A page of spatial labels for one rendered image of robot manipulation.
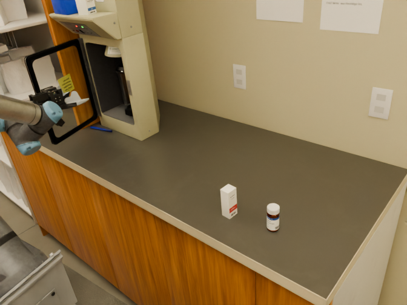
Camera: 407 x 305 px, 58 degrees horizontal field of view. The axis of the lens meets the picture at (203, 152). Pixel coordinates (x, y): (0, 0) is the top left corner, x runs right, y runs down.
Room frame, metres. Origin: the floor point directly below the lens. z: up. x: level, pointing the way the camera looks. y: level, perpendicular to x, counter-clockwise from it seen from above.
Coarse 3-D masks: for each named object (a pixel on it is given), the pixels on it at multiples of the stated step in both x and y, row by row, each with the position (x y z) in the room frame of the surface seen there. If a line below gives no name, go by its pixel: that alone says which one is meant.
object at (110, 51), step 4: (108, 48) 1.63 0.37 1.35; (112, 48) 1.61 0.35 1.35; (116, 48) 1.61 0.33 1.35; (108, 52) 1.62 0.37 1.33; (112, 52) 1.61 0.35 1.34; (116, 52) 1.60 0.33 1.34; (120, 52) 1.60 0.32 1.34; (108, 56) 1.61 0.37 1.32; (112, 56) 1.60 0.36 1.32; (116, 56) 1.59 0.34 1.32; (120, 56) 1.59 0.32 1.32
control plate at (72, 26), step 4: (64, 24) 1.64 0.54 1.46; (68, 24) 1.61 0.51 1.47; (72, 24) 1.59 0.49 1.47; (76, 24) 1.56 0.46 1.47; (80, 24) 1.53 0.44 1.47; (84, 24) 1.51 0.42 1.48; (72, 28) 1.64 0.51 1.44; (76, 28) 1.61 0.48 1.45; (80, 28) 1.59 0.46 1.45; (84, 28) 1.56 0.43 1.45; (88, 28) 1.53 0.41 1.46; (76, 32) 1.66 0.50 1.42; (80, 32) 1.64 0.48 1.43; (92, 32) 1.55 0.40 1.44; (100, 36) 1.55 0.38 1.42
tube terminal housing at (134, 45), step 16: (112, 0) 1.52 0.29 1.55; (128, 0) 1.56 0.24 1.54; (128, 16) 1.55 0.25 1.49; (144, 16) 1.77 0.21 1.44; (128, 32) 1.54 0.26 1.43; (144, 32) 1.66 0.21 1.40; (128, 48) 1.53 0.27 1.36; (144, 48) 1.59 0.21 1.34; (128, 64) 1.51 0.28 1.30; (144, 64) 1.57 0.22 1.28; (144, 80) 1.56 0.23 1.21; (144, 96) 1.55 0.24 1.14; (144, 112) 1.54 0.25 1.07; (112, 128) 1.66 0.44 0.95; (128, 128) 1.57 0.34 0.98; (144, 128) 1.53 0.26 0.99
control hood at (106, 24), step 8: (56, 16) 1.60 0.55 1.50; (64, 16) 1.56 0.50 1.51; (72, 16) 1.52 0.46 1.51; (80, 16) 1.49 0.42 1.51; (88, 16) 1.48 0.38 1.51; (96, 16) 1.46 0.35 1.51; (104, 16) 1.46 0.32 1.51; (112, 16) 1.49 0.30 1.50; (88, 24) 1.48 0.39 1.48; (96, 24) 1.44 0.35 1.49; (104, 24) 1.46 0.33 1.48; (112, 24) 1.49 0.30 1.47; (72, 32) 1.70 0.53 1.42; (96, 32) 1.53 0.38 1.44; (104, 32) 1.48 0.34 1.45; (112, 32) 1.48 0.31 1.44; (120, 32) 1.51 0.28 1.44
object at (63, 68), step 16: (48, 64) 1.53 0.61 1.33; (64, 64) 1.61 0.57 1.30; (80, 64) 1.68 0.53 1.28; (48, 80) 1.51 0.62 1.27; (64, 80) 1.58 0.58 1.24; (80, 80) 1.66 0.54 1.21; (80, 96) 1.64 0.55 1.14; (64, 112) 1.54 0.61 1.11; (80, 112) 1.62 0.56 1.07; (64, 128) 1.52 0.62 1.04
